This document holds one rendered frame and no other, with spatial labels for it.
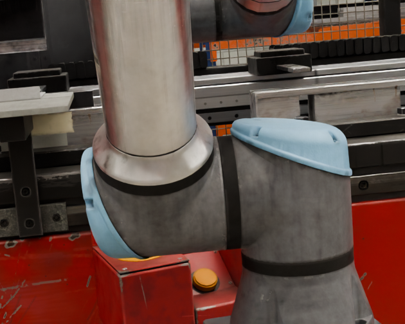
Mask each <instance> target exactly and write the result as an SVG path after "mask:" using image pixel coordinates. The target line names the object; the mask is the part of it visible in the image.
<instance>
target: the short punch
mask: <svg viewBox="0 0 405 324"><path fill-rule="evenodd" d="M43 50H47V45H46V30H45V24H44V13H43V7H42V0H2V1H0V54H5V53H20V52H28V51H43Z"/></svg>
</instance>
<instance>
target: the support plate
mask: <svg viewBox="0 0 405 324"><path fill-rule="evenodd" d="M64 96H66V97H64ZM57 97H59V98H57ZM42 98H45V99H42ZM42 98H41V99H37V100H23V101H16V102H1V103H0V118H9V117H17V116H31V115H38V114H52V113H66V112H68V111H69V108H70V106H71V103H72V101H73V98H74V94H73V92H72V93H57V94H44V96H43V97H42Z"/></svg>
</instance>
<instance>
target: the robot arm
mask: <svg viewBox="0 0 405 324"><path fill-rule="evenodd" d="M85 3H86V7H87V15H88V20H89V28H90V32H91V40H92V45H93V54H94V61H95V66H96V74H97V79H98V87H99V91H100V99H101V104H102V111H103V119H104V124H103V125H102V126H101V127H100V128H99V129H98V131H97V133H96V134H95V137H94V139H93V146H92V147H90V148H87V149H86V150H85V151H84V153H83V154H82V159H81V165H80V173H81V183H82V193H83V197H84V201H85V205H86V213H87V218H88V221H89V225H90V227H91V231H92V233H93V236H94V239H95V241H96V243H97V244H98V247H99V248H100V249H101V250H102V251H103V253H105V254H106V255H107V256H109V257H111V258H137V259H140V260H144V259H148V258H150V257H156V256H164V255H177V254H185V253H198V252H206V251H220V250H227V249H241V255H242V275H241V278H240V283H239V286H238V291H237V295H236V298H235V303H234V306H233V310H232V313H231V318H230V324H374V315H373V312H372V309H371V307H370V304H369V302H368V299H367V297H366V294H365V291H364V289H363V286H362V284H361V281H360V279H359V276H358V273H357V271H356V267H355V264H354V240H353V225H352V200H351V186H350V176H351V175H352V169H351V168H350V164H349V157H348V145H347V139H346V137H345V135H344V134H343V133H342V132H341V131H340V130H339V129H338V128H336V127H334V126H331V125H328V124H325V123H319V122H315V121H306V120H294V119H285V118H243V119H239V120H235V121H234V122H233V123H232V128H231V129H230V133H231V135H229V136H213V134H212V130H211V129H210V127H209V125H208V124H207V123H206V121H205V120H204V119H203V118H201V117H200V116H199V115H198V114H196V110H195V87H194V65H193V53H192V43H198V42H213V41H224V40H233V39H248V38H256V37H276V38H277V37H283V36H284V35H290V34H296V33H303V32H305V31H307V30H308V29H309V27H310V25H311V22H312V12H313V0H85Z"/></svg>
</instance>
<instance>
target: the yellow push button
mask: <svg viewBox="0 0 405 324"><path fill-rule="evenodd" d="M192 282H193V285H194V286H195V287H196V288H197V289H198V290H200V291H211V290H213V289H214V288H215V287H216V285H217V275H216V274H215V273H214V272H213V271H212V270H211V269H207V268H201V269H198V270H196V271H195V273H194V274H193V278H192Z"/></svg>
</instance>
